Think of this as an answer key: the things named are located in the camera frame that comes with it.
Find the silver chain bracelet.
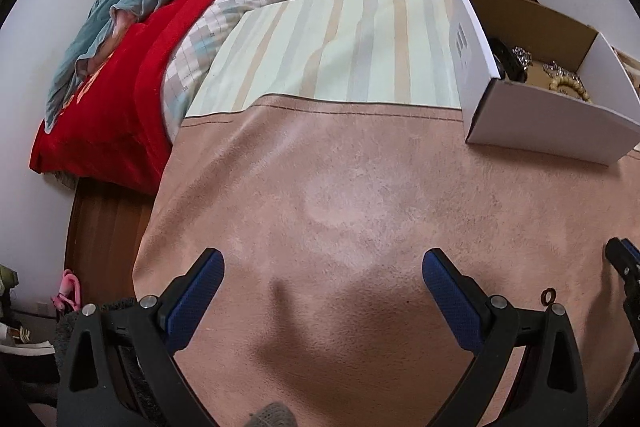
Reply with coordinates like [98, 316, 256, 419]
[512, 44, 535, 69]

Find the pink slipper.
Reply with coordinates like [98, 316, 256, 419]
[51, 269, 81, 314]

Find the white cardboard box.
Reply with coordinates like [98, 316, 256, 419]
[449, 0, 639, 165]

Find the red blanket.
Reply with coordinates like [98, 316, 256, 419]
[29, 0, 214, 194]

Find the pink table cloth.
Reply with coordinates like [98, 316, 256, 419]
[132, 96, 639, 426]

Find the black smart watch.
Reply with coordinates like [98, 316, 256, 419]
[488, 37, 529, 84]

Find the striped pale cloth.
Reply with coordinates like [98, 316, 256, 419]
[188, 0, 460, 117]

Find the wooden bead bracelet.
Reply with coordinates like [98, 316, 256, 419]
[548, 75, 594, 104]

